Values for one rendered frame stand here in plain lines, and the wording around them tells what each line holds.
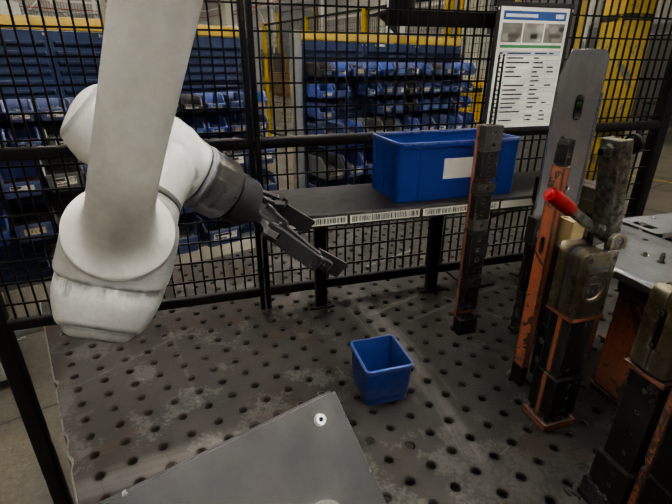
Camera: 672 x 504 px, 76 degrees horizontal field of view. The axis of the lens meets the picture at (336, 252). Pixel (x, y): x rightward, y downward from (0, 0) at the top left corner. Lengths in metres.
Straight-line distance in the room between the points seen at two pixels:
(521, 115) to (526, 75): 0.10
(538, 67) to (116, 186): 1.15
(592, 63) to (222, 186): 0.78
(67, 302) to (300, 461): 0.27
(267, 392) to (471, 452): 0.40
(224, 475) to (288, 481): 0.06
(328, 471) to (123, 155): 0.35
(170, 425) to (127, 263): 0.51
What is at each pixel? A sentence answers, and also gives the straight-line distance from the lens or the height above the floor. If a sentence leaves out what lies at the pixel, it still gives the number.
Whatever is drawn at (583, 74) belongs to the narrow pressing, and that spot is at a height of 1.29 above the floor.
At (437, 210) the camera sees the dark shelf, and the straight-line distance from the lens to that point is 0.98.
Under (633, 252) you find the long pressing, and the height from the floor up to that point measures 1.00.
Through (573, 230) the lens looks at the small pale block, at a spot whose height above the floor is 1.05.
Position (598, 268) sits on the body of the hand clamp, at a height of 1.02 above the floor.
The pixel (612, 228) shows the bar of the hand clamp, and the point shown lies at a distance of 0.78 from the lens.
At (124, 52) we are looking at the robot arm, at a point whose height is 1.32.
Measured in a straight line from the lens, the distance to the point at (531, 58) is 1.33.
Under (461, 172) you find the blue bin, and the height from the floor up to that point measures 1.09.
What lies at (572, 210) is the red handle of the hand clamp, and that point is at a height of 1.12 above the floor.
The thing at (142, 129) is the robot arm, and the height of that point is 1.27.
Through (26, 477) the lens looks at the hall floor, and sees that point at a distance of 2.00.
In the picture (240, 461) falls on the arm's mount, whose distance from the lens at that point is 0.47.
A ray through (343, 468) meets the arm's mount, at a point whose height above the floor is 0.93.
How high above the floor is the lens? 1.31
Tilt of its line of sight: 23 degrees down
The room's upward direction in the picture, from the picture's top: straight up
